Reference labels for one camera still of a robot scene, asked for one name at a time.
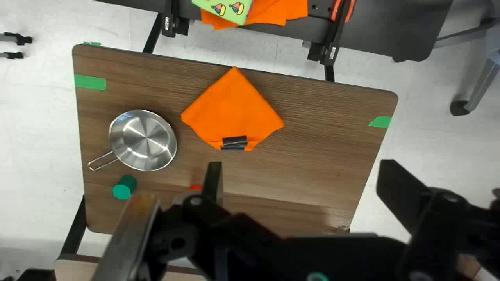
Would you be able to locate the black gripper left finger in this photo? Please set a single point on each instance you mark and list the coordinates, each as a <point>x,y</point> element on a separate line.
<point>213,179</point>

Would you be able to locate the small red object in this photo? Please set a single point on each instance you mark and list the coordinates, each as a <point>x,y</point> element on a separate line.
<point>196,185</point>

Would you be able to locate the grey cylinder on wrist mount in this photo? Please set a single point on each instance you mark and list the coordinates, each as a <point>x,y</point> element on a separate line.
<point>127,239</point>

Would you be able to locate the steel frying pan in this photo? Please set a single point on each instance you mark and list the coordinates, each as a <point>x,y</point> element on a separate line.
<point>142,140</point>

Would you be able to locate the orange cloth pile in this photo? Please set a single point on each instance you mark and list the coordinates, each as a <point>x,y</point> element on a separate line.
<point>274,11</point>

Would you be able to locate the black clip on cloth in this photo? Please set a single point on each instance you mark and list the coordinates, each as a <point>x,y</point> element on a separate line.
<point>235,142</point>

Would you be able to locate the green printed card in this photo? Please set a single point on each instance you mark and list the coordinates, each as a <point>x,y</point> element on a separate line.
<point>224,9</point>

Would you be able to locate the black clamp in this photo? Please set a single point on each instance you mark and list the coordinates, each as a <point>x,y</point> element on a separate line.
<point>174,17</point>
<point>325,43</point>

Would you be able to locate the grey chair base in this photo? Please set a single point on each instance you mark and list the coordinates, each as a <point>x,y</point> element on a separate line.
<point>477,86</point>

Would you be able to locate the green round cap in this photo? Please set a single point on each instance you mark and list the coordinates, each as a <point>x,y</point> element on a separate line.
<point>124,187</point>

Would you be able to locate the green tape strip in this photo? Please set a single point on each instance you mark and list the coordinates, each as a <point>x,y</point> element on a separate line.
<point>89,81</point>
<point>380,121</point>

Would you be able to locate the dark grey bench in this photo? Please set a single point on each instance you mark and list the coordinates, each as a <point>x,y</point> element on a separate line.
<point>385,23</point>

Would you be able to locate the black table leg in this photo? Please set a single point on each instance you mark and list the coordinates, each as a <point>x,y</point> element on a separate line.
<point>152,32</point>
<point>74,228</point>

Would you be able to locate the black stand foot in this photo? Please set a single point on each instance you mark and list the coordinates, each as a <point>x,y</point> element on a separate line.
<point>16,37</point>
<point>10,54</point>

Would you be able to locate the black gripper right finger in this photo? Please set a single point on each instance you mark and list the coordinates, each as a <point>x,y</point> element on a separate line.
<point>400,189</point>

